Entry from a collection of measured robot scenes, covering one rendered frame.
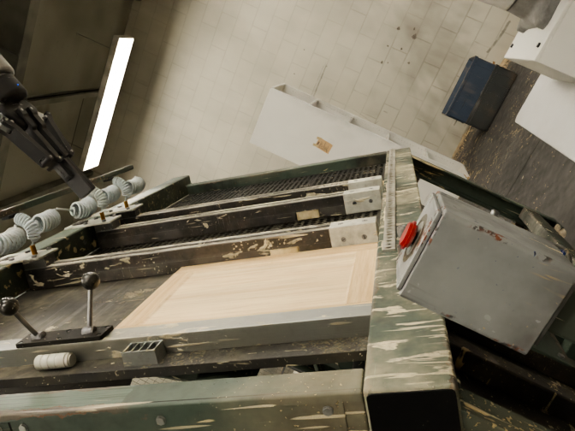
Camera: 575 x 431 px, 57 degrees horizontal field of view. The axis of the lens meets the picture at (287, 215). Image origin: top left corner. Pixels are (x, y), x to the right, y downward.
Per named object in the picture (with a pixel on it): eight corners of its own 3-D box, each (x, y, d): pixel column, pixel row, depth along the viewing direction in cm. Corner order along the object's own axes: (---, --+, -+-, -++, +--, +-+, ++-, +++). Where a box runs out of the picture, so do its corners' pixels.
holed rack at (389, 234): (395, 250, 120) (395, 248, 120) (382, 252, 120) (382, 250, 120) (395, 149, 276) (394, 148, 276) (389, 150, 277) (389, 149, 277)
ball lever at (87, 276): (91, 336, 105) (93, 269, 109) (74, 338, 106) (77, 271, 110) (103, 336, 109) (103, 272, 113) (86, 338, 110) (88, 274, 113)
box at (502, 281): (589, 276, 60) (441, 209, 61) (533, 360, 63) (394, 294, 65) (559, 244, 71) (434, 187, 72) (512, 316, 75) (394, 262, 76)
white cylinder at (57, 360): (35, 373, 106) (70, 369, 104) (31, 359, 105) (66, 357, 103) (44, 365, 108) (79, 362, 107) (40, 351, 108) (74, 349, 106)
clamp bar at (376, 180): (383, 197, 195) (373, 132, 189) (97, 239, 222) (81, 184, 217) (384, 191, 204) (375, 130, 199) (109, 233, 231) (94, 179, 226)
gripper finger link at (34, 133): (22, 106, 91) (16, 106, 89) (66, 156, 92) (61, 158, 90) (9, 121, 92) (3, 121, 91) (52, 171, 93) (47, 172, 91)
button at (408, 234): (428, 231, 66) (411, 223, 66) (412, 258, 67) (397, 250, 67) (425, 222, 70) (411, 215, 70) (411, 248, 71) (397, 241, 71)
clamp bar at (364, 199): (382, 210, 177) (371, 139, 171) (71, 254, 204) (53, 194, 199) (383, 203, 186) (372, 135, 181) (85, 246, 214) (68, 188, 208)
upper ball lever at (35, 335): (45, 346, 110) (6, 307, 101) (30, 348, 110) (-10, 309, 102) (53, 331, 112) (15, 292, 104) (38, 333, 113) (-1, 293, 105)
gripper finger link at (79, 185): (66, 157, 92) (63, 157, 92) (93, 188, 93) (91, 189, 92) (56, 168, 93) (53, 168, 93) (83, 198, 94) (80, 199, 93)
